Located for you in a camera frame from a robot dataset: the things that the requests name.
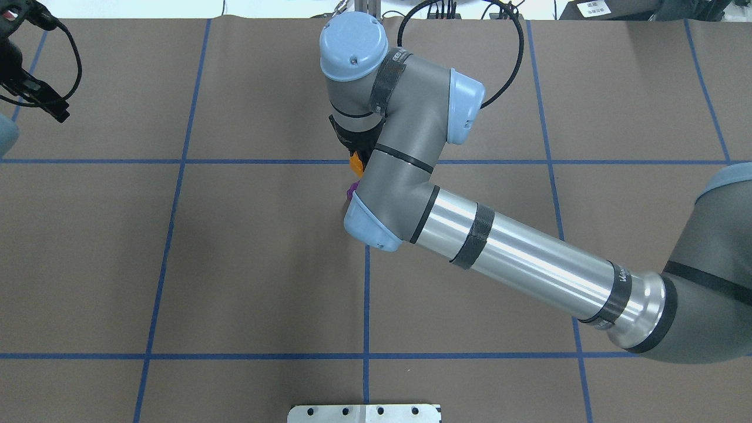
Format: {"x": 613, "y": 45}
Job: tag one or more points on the purple trapezoid block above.
{"x": 351, "y": 190}

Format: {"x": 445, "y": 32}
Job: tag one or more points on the white camera pedestal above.
{"x": 366, "y": 413}

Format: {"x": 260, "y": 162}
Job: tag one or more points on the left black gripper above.
{"x": 13, "y": 66}

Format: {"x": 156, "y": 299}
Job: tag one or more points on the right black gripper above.
{"x": 351, "y": 138}

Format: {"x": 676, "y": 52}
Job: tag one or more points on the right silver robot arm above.
{"x": 398, "y": 111}

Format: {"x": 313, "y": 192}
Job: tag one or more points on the orange trapezoid block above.
{"x": 357, "y": 165}

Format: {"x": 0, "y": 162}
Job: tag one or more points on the aluminium frame post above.
{"x": 370, "y": 7}

